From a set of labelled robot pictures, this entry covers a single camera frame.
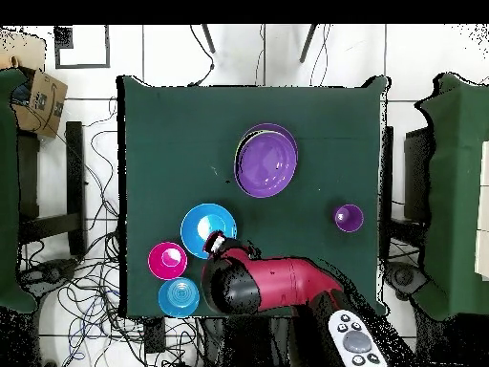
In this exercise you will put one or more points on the large blue bowl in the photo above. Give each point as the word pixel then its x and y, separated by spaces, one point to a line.
pixel 195 229

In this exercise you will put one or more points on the large green bowl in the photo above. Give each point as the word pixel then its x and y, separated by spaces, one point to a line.
pixel 240 143

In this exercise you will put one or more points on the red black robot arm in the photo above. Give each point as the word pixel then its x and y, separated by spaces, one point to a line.
pixel 290 283

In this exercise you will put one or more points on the small red bowl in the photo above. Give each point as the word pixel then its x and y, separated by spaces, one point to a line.
pixel 167 260

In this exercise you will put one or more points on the small blue bowl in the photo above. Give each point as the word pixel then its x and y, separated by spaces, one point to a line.
pixel 178 297

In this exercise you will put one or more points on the black power box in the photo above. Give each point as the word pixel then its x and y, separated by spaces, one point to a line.
pixel 154 334

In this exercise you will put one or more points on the dark green tablecloth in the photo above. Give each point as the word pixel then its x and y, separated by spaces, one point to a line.
pixel 172 133

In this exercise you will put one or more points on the purple cup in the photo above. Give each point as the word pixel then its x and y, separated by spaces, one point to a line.
pixel 348 218

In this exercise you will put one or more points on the dark grey equipment base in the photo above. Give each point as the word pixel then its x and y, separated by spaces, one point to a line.
pixel 49 271
pixel 405 277

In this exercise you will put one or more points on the black tripod leg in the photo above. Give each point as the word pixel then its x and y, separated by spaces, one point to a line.
pixel 208 38
pixel 308 44

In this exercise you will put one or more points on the green clothed side table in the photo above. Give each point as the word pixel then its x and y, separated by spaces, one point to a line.
pixel 7 191
pixel 454 191

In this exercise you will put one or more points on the brown cardboard box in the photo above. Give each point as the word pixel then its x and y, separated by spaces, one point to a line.
pixel 46 103

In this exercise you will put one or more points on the black chair frame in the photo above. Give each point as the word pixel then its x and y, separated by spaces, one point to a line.
pixel 74 172

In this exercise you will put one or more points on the black square floor frame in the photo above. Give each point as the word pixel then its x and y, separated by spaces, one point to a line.
pixel 107 46

